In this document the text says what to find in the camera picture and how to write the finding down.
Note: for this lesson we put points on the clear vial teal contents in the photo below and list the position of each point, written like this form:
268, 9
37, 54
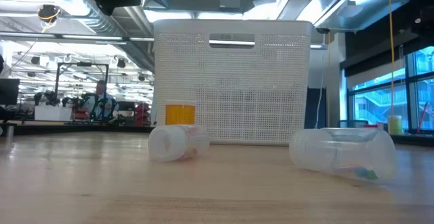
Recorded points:
339, 156

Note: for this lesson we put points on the strip light fixture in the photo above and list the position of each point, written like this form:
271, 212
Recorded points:
319, 46

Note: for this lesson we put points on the black monitor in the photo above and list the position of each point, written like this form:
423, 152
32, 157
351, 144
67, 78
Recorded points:
9, 91

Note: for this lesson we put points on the orange pill bottle white cap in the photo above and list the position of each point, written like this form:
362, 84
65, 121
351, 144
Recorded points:
180, 114

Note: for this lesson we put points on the white perforated plastic basket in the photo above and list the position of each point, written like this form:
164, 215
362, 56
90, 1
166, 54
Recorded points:
237, 91

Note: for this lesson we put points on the red box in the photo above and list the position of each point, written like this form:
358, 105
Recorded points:
370, 126

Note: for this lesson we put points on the black metal rig frame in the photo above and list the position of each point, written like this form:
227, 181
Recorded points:
83, 64

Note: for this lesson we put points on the black table frame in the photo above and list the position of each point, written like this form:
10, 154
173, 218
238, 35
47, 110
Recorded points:
68, 128

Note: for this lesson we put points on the black folding panels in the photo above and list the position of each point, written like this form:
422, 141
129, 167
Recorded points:
317, 108

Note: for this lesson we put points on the person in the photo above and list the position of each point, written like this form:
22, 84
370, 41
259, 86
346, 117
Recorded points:
100, 88

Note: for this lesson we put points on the clear vial pink contents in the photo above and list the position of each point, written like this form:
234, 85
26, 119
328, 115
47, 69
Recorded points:
176, 144

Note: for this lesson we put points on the red chair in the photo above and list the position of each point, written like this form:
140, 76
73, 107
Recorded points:
142, 113

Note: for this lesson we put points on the yellow-green cup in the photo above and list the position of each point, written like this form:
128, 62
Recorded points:
395, 125

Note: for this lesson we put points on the white box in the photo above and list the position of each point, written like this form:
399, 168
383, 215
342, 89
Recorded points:
54, 113

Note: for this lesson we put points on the dome security camera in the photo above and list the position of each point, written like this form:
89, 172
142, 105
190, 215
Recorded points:
322, 30

